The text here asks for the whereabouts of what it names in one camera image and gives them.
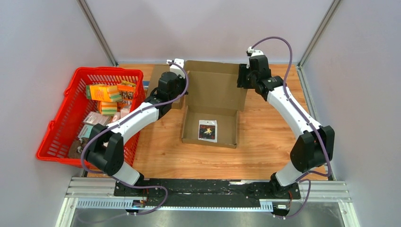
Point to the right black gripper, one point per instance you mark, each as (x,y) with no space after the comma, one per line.
(240,82)

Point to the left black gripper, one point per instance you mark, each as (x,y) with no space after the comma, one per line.
(183,81)

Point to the cardboard box stack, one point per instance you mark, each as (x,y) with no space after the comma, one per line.
(213,95)

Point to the plastic bag with printed card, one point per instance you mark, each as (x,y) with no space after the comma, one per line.
(207,130)

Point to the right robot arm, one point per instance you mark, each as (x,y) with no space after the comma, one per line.
(314,142)

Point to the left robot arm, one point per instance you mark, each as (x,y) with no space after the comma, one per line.
(105,148)

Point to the orange snack packet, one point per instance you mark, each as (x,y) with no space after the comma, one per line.
(127,90)

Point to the orange sponge pack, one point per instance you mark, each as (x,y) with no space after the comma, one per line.
(104,93)

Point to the pink packaged item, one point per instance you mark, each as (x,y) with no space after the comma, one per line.
(94,118)

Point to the teal packaged item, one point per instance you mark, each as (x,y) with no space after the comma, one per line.
(85,131)

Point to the red plastic shopping basket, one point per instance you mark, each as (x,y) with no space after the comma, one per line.
(63,130)

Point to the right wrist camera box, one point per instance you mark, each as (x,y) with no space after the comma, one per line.
(255,52)

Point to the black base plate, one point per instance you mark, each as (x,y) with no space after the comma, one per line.
(209,193)

